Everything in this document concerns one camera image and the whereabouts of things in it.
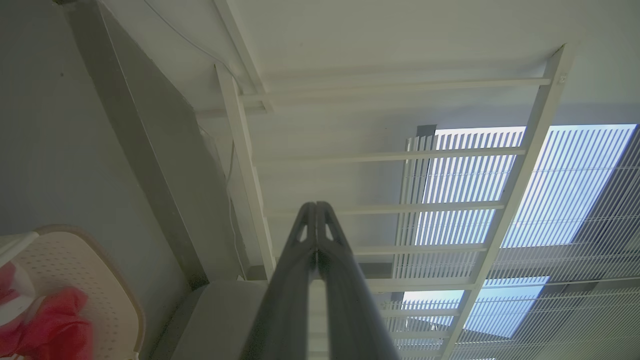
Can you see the cream perforated laundry basket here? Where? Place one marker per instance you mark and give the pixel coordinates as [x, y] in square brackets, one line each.
[100, 280]

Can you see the window with white slats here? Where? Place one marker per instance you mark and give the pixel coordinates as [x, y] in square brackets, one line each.
[570, 190]

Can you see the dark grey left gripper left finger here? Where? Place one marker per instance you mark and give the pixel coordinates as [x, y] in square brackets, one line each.
[287, 300]

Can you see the red and white garment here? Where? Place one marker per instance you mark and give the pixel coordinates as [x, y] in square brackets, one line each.
[55, 325]

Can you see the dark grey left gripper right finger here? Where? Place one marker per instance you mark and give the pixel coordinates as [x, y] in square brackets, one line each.
[350, 310]

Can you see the grey concrete pillar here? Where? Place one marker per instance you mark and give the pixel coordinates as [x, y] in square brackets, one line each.
[165, 165]

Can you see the white ceiling rail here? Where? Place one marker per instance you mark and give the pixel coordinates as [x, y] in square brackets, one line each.
[245, 55]

